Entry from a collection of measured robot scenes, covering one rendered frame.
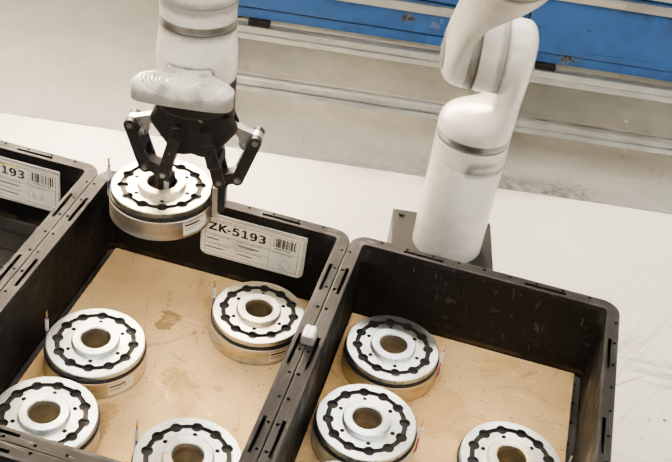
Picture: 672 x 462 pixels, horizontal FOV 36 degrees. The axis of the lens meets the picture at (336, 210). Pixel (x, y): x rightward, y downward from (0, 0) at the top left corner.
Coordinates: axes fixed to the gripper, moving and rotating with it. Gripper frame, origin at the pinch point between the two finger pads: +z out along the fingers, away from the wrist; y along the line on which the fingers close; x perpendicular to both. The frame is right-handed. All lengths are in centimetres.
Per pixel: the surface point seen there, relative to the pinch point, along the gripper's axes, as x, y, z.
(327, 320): 6.3, -15.3, 8.2
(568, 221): -51, -50, 31
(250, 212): -9.3, -4.8, 7.7
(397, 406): 9.3, -23.6, 15.7
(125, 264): -8.7, 9.3, 17.4
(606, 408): 12.1, -42.9, 9.0
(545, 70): -180, -62, 68
